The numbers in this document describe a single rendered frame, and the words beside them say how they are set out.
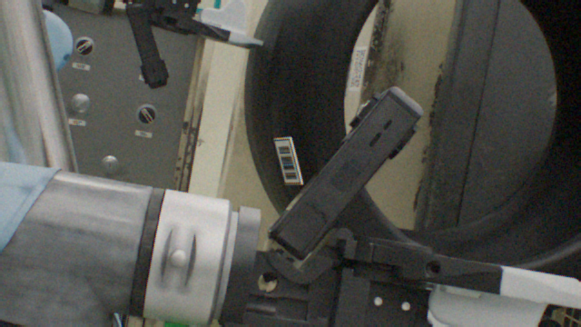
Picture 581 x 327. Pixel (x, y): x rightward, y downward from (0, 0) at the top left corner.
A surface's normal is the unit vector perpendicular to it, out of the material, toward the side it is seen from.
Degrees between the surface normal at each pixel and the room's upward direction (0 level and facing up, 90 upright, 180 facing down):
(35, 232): 84
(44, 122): 74
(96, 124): 90
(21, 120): 82
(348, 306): 82
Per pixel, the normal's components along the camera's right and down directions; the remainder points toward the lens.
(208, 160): 0.48, 0.14
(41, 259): 0.00, 0.10
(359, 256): -0.70, -0.18
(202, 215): 0.18, -0.70
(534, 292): -0.14, -0.11
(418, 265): -0.47, -0.16
